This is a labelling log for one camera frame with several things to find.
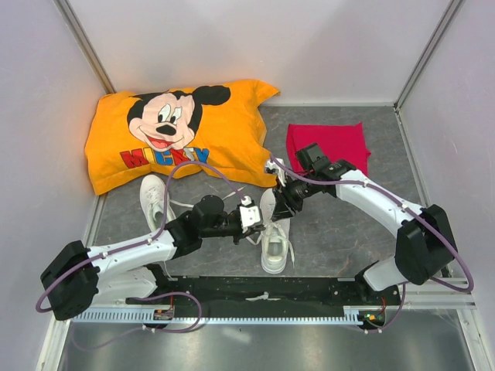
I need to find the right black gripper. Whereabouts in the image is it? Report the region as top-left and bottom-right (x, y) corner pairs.
(271, 172), (317, 222)

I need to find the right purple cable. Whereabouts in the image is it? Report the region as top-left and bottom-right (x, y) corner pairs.
(269, 155), (475, 292)

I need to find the orange Mickey Mouse pillow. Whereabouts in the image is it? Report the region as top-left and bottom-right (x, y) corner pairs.
(85, 80), (279, 195)

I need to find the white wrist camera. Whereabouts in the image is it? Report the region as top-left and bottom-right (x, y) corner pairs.
(265, 158), (287, 187)
(239, 196), (261, 232)

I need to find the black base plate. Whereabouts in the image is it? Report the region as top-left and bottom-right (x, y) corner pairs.
(126, 276), (401, 317)

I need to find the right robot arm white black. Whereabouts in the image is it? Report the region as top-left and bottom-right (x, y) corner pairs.
(265, 143), (457, 305)

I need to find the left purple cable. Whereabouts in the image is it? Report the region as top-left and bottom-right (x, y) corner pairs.
(35, 160), (248, 313)

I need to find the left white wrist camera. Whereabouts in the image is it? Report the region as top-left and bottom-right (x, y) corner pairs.
(239, 196), (261, 232)

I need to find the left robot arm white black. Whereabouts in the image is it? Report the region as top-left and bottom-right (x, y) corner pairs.
(40, 195), (262, 321)

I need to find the slotted aluminium cable duct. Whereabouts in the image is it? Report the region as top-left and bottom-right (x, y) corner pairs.
(73, 306), (386, 326)

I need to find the white sneaker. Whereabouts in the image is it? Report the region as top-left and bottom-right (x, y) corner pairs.
(247, 189), (295, 274)
(139, 175), (193, 232)

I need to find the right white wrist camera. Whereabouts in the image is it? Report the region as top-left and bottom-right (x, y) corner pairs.
(265, 158), (287, 187)

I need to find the purple cable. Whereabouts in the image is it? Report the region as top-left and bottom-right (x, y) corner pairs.
(35, 160), (248, 313)
(269, 155), (475, 292)

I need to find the red folded cloth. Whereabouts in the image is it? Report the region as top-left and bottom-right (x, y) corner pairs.
(286, 123), (371, 175)

